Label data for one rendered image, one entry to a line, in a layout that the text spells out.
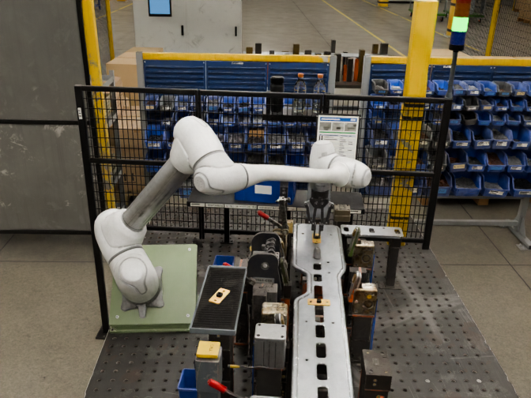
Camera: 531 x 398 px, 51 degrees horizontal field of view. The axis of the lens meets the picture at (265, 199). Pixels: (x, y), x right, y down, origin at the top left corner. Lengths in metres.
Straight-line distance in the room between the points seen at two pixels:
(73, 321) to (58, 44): 1.84
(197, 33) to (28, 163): 4.88
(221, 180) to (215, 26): 6.95
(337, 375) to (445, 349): 0.79
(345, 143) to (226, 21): 6.03
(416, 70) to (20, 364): 2.71
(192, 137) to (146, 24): 6.97
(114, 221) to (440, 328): 1.47
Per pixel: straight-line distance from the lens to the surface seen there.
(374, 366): 1.83
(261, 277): 2.08
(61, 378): 3.45
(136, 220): 2.26
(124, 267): 2.25
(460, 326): 2.66
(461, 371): 2.43
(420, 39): 2.88
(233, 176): 1.94
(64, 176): 4.43
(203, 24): 8.79
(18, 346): 3.76
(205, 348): 1.64
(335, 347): 1.92
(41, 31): 4.16
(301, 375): 1.80
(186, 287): 2.48
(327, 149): 2.30
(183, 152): 1.99
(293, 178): 2.11
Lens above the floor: 2.19
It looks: 24 degrees down
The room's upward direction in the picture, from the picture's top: 1 degrees clockwise
